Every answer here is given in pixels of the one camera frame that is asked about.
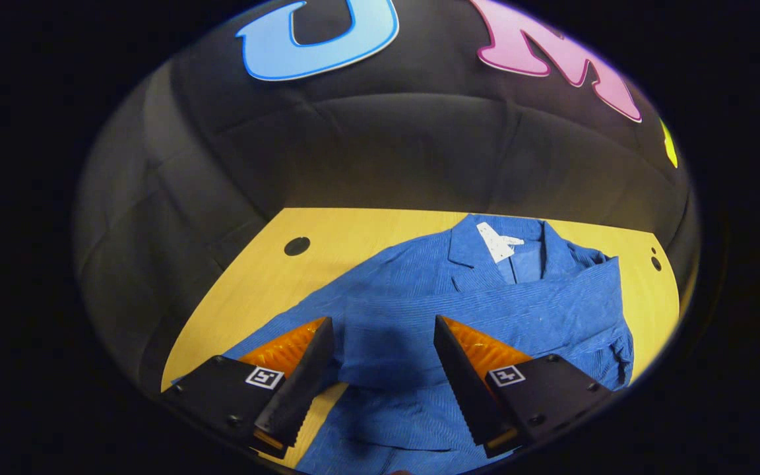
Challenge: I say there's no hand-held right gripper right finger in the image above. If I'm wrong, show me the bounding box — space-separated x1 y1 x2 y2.
433 315 615 459

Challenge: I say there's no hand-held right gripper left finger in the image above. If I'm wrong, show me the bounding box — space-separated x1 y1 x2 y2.
159 317 334 460

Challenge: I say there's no blue button shirt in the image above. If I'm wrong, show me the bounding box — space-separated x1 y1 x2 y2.
175 213 635 475

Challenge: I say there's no black backdrop cloth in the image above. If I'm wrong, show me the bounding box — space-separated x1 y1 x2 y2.
73 0 694 396

